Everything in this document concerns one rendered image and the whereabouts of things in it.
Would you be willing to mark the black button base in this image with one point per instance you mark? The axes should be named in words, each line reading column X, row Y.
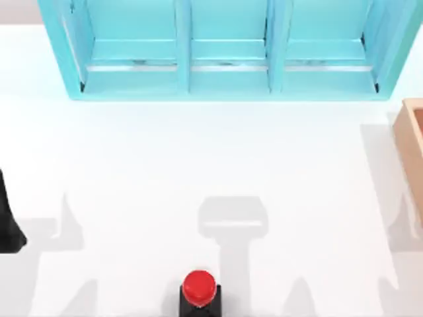
column 218, row 302

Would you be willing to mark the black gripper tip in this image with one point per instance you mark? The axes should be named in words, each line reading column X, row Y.
column 7, row 228

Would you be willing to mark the light blue rack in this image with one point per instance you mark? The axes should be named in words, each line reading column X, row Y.
column 228, row 49

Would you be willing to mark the salmon-coloured shallow box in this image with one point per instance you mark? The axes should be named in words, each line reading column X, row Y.
column 407, row 148

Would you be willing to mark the red push button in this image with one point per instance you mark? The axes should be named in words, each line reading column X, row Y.
column 199, row 286

